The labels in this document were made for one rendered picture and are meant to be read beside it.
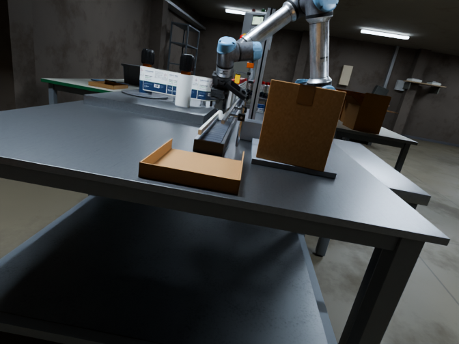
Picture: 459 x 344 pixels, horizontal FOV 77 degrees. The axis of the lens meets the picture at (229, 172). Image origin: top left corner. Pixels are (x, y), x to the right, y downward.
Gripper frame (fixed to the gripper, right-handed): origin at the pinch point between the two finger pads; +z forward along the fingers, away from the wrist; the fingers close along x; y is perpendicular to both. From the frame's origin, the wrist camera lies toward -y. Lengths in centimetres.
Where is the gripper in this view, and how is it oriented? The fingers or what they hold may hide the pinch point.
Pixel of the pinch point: (225, 111)
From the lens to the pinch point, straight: 146.0
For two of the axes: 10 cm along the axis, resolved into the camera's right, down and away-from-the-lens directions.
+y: -9.8, -1.8, 0.3
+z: -1.0, 6.5, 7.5
